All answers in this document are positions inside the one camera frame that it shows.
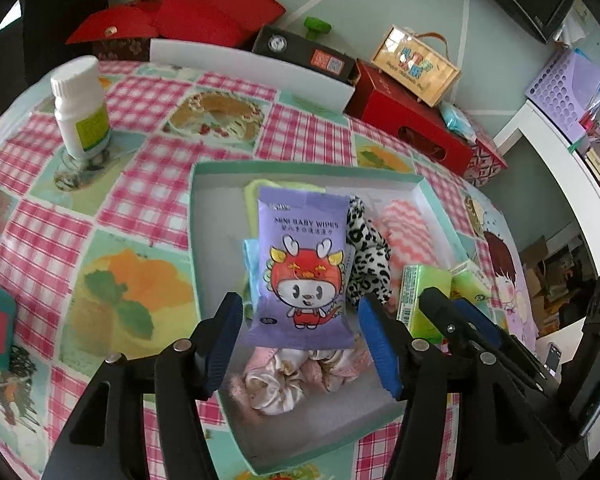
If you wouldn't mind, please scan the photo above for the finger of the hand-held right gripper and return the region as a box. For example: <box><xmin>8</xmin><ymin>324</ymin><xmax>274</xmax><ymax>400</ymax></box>
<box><xmin>452</xmin><ymin>299</ymin><xmax>531</xmax><ymax>361</ymax></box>
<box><xmin>417</xmin><ymin>287</ymin><xmax>481</xmax><ymax>361</ymax></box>

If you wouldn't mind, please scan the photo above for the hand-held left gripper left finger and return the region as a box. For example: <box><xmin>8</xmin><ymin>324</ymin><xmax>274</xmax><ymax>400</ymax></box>
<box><xmin>41</xmin><ymin>291</ymin><xmax>245</xmax><ymax>480</ymax></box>

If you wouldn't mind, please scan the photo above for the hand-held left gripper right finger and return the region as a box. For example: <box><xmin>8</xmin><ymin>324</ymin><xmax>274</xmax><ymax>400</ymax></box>
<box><xmin>357</xmin><ymin>297</ymin><xmax>561</xmax><ymax>480</ymax></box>

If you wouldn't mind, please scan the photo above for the green tissue pack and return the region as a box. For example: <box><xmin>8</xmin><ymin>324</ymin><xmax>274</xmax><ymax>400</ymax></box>
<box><xmin>395</xmin><ymin>264</ymin><xmax>453</xmax><ymax>343</ymax></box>
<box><xmin>450</xmin><ymin>259</ymin><xmax>492</xmax><ymax>303</ymax></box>

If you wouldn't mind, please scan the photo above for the floral satin scrunchie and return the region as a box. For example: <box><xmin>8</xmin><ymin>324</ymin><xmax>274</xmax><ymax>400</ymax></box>
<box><xmin>305</xmin><ymin>346</ymin><xmax>377</xmax><ymax>392</ymax></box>
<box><xmin>230</xmin><ymin>350</ymin><xmax>313</xmax><ymax>417</ymax></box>

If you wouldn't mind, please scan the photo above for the blue face mask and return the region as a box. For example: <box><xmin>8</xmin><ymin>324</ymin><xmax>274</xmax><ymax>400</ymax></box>
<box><xmin>241</xmin><ymin>237</ymin><xmax>263</xmax><ymax>311</ymax></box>

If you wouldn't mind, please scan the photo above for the pink white striped fluffy cloth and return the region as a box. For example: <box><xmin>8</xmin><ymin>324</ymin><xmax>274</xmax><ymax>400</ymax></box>
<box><xmin>377</xmin><ymin>200</ymin><xmax>446</xmax><ymax>306</ymax></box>

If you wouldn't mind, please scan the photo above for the leopard print scrunchie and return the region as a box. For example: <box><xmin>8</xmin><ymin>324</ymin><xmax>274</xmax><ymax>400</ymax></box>
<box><xmin>345</xmin><ymin>197</ymin><xmax>396</xmax><ymax>306</ymax></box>

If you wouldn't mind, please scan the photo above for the teal shallow cardboard box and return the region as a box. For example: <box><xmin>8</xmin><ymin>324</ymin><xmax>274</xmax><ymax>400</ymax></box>
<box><xmin>187</xmin><ymin>160</ymin><xmax>493</xmax><ymax>476</ymax></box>

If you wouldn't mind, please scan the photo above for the purple baby wipes pack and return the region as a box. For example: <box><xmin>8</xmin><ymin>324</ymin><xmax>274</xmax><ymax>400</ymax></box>
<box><xmin>241</xmin><ymin>185</ymin><xmax>356</xmax><ymax>351</ymax></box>

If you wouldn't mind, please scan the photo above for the pale green cloth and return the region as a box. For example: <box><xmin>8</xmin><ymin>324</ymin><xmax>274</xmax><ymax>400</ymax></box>
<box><xmin>244</xmin><ymin>179</ymin><xmax>326</xmax><ymax>208</ymax></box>

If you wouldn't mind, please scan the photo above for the light blue tissue packet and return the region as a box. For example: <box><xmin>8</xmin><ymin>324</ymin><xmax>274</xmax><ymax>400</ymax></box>
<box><xmin>439</xmin><ymin>101</ymin><xmax>477</xmax><ymax>142</ymax></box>

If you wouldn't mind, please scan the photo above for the red cardboard box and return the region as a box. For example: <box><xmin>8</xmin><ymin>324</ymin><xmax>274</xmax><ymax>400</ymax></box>
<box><xmin>344</xmin><ymin>58</ymin><xmax>473</xmax><ymax>177</ymax></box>

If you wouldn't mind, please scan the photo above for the colourful stationery clutter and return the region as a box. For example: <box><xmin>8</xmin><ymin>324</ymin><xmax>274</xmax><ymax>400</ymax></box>
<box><xmin>567</xmin><ymin>75</ymin><xmax>600</xmax><ymax>196</ymax></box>

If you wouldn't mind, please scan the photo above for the purple perforated basket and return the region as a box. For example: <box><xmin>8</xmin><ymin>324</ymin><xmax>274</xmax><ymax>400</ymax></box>
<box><xmin>524</xmin><ymin>49</ymin><xmax>600</xmax><ymax>143</ymax></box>

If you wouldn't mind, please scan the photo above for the white board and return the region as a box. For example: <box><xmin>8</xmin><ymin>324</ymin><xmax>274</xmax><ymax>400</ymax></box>
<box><xmin>149</xmin><ymin>37</ymin><xmax>356</xmax><ymax>113</ymax></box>

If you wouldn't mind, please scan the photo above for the white pill bottle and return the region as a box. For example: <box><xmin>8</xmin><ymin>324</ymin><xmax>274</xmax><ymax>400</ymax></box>
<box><xmin>50</xmin><ymin>56</ymin><xmax>112</xmax><ymax>158</ymax></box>

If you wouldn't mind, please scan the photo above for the black box with round emblem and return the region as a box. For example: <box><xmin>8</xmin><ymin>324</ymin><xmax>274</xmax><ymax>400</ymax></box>
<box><xmin>251</xmin><ymin>25</ymin><xmax>358</xmax><ymax>83</ymax></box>

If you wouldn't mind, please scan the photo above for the green knob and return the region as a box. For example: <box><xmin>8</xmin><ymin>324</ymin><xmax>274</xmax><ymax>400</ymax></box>
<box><xmin>302</xmin><ymin>16</ymin><xmax>333</xmax><ymax>40</ymax></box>

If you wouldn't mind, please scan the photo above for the red trapezoid gift box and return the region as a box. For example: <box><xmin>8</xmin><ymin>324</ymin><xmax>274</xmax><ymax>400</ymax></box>
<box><xmin>142</xmin><ymin>0</ymin><xmax>287</xmax><ymax>51</ymax></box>

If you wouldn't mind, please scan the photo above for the red lid floral gift box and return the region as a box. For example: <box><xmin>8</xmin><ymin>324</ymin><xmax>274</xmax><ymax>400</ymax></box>
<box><xmin>65</xmin><ymin>2</ymin><xmax>166</xmax><ymax>63</ymax></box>

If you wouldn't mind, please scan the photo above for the wooden sign box with strap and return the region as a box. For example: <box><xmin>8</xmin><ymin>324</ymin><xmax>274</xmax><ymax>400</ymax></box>
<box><xmin>370</xmin><ymin>25</ymin><xmax>462</xmax><ymax>108</ymax></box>

